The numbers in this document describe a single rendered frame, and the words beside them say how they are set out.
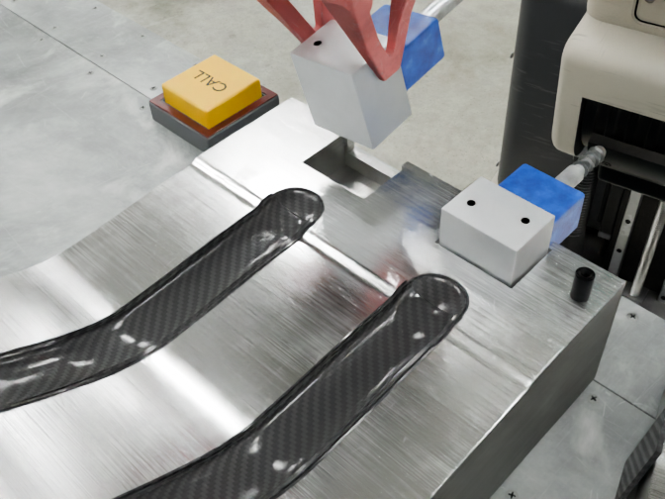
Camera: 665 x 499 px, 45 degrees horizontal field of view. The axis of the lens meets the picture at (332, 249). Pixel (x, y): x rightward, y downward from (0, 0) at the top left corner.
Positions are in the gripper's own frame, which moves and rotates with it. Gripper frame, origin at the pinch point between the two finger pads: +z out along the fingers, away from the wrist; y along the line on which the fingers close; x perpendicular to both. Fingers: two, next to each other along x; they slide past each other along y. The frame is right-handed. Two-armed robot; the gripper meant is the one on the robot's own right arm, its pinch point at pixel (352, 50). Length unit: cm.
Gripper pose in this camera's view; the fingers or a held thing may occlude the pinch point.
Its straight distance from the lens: 47.5
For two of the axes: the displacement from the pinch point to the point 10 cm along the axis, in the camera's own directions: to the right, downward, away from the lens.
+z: 2.4, 6.5, 7.2
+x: 6.7, -6.5, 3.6
